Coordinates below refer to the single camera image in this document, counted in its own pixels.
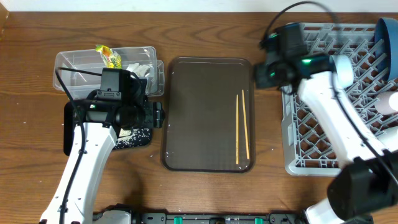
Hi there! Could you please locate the right wooden chopstick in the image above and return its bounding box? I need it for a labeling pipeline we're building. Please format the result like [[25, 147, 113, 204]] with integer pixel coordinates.
[[242, 90, 250, 160]]

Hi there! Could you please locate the brown serving tray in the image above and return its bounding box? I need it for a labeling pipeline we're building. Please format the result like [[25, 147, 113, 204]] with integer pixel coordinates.
[[161, 57, 256, 174]]

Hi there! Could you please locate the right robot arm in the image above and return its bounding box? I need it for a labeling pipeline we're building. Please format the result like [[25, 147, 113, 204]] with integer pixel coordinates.
[[255, 23, 397, 223]]

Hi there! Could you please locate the pink cup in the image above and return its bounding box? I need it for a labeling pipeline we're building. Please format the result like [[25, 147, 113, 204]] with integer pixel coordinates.
[[374, 91, 398, 115]]

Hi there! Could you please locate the black tray bin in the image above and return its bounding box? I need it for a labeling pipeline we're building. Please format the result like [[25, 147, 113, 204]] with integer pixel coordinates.
[[63, 102, 152, 156]]

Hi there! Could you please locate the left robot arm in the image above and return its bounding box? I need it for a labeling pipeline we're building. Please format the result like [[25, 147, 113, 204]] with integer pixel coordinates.
[[39, 68, 165, 223]]

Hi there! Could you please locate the white cup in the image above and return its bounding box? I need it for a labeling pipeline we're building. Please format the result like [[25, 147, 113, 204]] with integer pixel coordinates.
[[377, 126, 398, 152]]

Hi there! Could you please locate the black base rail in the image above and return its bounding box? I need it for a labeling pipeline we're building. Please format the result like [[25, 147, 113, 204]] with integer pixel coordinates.
[[93, 203, 307, 224]]

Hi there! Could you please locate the yellow snack wrapper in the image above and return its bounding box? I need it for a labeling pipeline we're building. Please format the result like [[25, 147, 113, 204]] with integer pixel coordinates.
[[95, 45, 122, 69]]

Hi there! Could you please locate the blue plate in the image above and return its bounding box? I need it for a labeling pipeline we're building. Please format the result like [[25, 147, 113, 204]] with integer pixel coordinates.
[[374, 17, 397, 82]]

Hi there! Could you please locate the white tissue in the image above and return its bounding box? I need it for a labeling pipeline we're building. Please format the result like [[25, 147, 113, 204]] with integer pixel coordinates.
[[126, 63, 150, 78]]

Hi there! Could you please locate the grey dishwasher rack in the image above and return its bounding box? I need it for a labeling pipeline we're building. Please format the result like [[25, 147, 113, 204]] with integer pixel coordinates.
[[282, 23, 397, 177]]

